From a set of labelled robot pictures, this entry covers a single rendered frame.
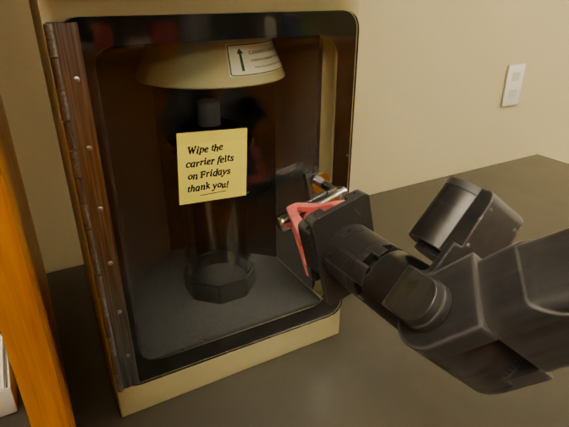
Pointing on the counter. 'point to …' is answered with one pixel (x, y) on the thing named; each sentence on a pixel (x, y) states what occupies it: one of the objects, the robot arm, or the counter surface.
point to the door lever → (319, 183)
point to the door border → (94, 194)
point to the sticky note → (212, 164)
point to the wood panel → (28, 302)
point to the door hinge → (80, 177)
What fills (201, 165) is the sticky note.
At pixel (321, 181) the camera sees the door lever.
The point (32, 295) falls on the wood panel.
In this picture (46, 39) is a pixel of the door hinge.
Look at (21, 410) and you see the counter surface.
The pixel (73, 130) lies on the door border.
